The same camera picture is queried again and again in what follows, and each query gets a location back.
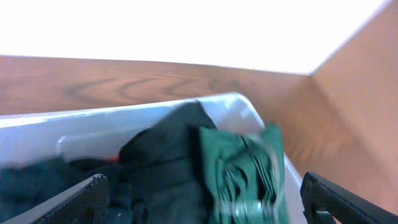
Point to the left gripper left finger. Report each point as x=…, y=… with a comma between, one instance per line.
x=85, y=202

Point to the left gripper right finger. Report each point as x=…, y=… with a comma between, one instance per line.
x=327, y=202

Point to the dark navy garment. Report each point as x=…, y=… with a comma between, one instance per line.
x=26, y=187

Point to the clear plastic storage bin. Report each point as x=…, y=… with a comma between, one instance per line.
x=100, y=133

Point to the black shirt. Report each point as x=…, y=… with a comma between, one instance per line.
x=157, y=177

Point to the dark green garment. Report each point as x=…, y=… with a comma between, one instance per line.
x=245, y=175

